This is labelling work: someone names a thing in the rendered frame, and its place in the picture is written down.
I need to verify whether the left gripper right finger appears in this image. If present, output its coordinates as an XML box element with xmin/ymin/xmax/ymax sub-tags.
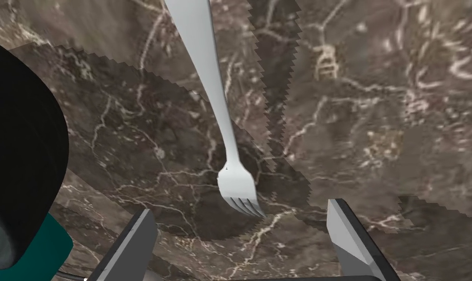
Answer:
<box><xmin>326</xmin><ymin>198</ymin><xmax>401</xmax><ymax>281</ymax></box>

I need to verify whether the silver fork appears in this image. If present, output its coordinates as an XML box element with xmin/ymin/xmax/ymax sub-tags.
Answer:
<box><xmin>163</xmin><ymin>0</ymin><xmax>266</xmax><ymax>218</ymax></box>

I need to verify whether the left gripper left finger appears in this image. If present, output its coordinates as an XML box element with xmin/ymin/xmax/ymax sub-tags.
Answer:
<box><xmin>88</xmin><ymin>208</ymin><xmax>158</xmax><ymax>281</ymax></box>

